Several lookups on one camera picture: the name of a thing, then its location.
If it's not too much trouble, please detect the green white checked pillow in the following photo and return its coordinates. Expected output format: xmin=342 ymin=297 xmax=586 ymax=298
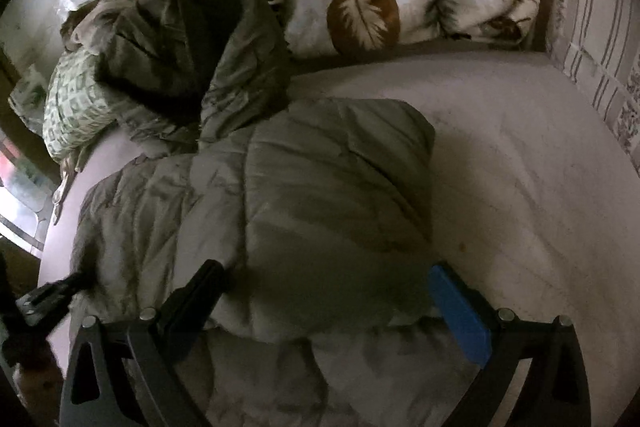
xmin=42 ymin=49 xmax=115 ymax=164

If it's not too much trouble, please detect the striped floral cushion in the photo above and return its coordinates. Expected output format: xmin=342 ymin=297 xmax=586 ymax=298
xmin=546 ymin=0 xmax=639 ymax=168

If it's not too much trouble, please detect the olive green puffer jacket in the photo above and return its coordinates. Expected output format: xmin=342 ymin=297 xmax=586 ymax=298
xmin=70 ymin=0 xmax=474 ymax=426

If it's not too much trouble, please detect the pink bed mattress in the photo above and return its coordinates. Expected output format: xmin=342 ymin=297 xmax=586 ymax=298
xmin=40 ymin=52 xmax=639 ymax=426

